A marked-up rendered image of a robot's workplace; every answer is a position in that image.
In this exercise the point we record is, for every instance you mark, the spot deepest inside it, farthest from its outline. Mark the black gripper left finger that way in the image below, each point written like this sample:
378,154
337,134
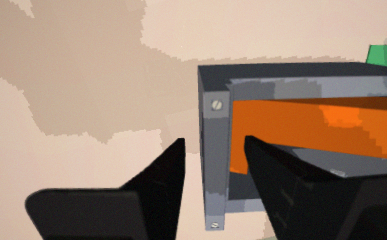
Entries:
146,207

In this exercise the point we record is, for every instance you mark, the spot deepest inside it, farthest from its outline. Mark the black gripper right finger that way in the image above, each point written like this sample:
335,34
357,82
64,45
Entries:
305,202

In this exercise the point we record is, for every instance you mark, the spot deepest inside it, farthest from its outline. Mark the orange l-shaped part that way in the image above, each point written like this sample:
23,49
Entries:
349,125

